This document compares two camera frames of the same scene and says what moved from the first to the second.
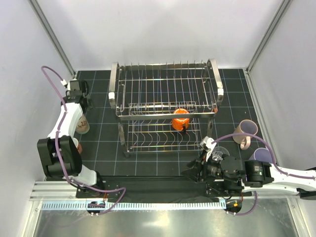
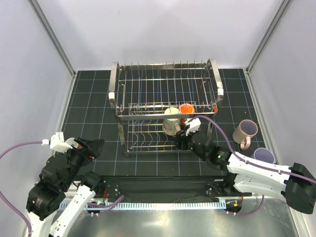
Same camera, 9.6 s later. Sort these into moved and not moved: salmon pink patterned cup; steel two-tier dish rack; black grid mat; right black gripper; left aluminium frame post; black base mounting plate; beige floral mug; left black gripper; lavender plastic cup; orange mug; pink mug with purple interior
Moved: left black gripper; orange mug; beige floral mug; right black gripper
Not moved: steel two-tier dish rack; lavender plastic cup; black grid mat; salmon pink patterned cup; left aluminium frame post; pink mug with purple interior; black base mounting plate
